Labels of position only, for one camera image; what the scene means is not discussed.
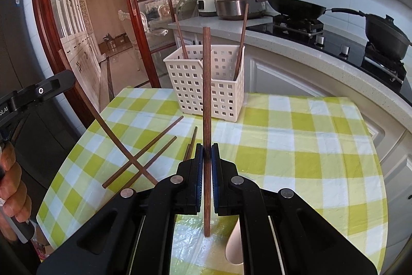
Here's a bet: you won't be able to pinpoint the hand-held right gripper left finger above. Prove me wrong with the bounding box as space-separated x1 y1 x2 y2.
37 143 205 275

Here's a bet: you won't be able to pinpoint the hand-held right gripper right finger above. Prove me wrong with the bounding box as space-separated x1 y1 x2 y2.
211 143 377 275

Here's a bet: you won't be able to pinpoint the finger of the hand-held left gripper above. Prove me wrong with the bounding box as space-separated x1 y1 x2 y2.
12 70 75 110

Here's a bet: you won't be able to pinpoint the brown wooden chopstick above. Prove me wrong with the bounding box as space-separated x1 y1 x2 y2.
120 136 177 192
174 12 189 60
58 49 159 185
189 126 198 161
202 27 213 237
183 140 194 162
102 116 185 188
233 3 250 80

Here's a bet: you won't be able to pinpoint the white perforated plastic basket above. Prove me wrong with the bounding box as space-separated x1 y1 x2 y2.
163 45 246 122

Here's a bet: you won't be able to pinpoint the white ceramic spoon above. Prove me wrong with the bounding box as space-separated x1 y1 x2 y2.
225 220 246 266

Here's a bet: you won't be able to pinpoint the person's left hand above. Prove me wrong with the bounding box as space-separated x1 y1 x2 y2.
0 141 33 224

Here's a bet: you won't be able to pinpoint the white tall display cabinets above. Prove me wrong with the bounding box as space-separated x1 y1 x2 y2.
48 0 108 108

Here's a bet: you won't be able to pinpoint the dark refrigerator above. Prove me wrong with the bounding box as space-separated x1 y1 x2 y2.
0 0 81 166

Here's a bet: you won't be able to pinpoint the green checkered tablecloth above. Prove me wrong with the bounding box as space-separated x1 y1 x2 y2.
36 86 387 275

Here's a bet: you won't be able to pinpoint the cardboard boxes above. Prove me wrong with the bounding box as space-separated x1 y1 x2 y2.
103 33 127 50

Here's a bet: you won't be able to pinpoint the silver brown rice cooker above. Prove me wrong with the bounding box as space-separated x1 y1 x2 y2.
214 0 268 21

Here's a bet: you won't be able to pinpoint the white rice cooker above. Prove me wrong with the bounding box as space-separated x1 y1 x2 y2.
197 0 226 17

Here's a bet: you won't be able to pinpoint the black glass gas cooktop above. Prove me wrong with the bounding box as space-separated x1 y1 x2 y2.
246 15 408 92

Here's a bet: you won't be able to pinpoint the black wok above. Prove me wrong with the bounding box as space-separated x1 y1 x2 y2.
265 0 367 21

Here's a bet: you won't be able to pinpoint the black lidded pot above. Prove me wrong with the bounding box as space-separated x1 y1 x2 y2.
364 13 412 60

